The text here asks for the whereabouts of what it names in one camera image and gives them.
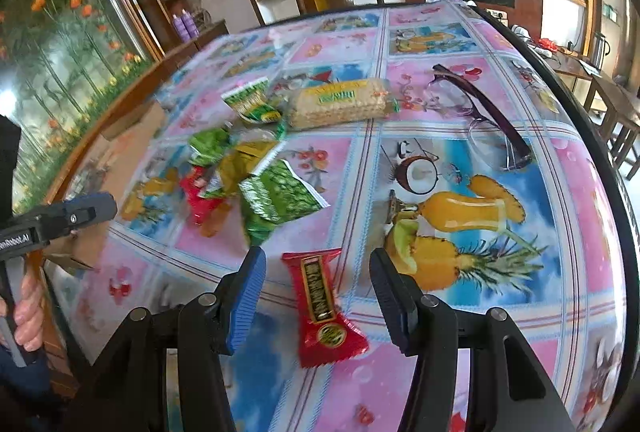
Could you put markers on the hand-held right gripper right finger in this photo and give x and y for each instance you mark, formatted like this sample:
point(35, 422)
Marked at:
point(392, 302)

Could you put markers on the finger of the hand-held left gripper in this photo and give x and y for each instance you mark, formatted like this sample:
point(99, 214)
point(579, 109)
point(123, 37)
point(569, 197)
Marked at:
point(85, 209)

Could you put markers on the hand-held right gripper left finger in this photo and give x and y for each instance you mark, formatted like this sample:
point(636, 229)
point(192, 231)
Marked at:
point(247, 297)

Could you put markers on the red snack packet green emblem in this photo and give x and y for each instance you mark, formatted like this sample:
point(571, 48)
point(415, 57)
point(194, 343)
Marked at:
point(320, 302)

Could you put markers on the cardboard box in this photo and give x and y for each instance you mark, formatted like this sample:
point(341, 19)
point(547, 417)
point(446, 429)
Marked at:
point(132, 122)

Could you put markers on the green pea snack packet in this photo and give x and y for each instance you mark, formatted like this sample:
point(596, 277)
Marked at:
point(280, 197)

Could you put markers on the pale cracker packet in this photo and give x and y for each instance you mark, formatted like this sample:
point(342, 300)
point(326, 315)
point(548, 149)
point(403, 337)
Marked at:
point(340, 105)

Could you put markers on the person's left forearm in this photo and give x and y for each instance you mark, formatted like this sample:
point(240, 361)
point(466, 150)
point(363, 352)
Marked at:
point(25, 382)

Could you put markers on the person's left hand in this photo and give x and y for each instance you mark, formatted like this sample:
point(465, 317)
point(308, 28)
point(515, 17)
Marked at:
point(32, 312)

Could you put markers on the orange candy packet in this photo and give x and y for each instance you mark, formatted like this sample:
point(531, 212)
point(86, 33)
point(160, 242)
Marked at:
point(215, 222)

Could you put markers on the small red snack packet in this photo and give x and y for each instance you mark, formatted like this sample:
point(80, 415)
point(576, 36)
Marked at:
point(197, 202)

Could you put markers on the yellow green snack packet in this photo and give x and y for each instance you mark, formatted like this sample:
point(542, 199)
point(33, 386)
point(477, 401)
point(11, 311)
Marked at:
point(245, 162)

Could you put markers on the crumpled green snack packet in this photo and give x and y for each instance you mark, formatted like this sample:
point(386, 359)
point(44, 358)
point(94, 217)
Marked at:
point(210, 145)

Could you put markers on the flower mural panel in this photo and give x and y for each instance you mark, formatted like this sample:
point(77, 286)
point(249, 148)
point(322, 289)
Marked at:
point(60, 62)

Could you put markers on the green striped snack packet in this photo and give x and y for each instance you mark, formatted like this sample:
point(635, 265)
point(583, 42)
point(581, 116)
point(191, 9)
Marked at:
point(250, 100)

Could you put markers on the purple spray can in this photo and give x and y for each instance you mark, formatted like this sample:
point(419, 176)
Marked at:
point(190, 25)
point(179, 28)

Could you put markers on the purple eyeglasses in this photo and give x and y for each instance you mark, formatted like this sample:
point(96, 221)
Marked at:
point(480, 112)

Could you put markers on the wooden side table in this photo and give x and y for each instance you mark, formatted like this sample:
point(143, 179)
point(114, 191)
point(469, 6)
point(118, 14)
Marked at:
point(615, 97)

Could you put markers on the white power strip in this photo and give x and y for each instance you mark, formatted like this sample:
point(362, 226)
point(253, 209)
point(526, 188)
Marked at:
point(495, 17)

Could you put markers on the steel kettle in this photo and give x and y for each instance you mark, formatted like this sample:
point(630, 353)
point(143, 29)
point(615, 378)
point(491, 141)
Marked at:
point(600, 50)

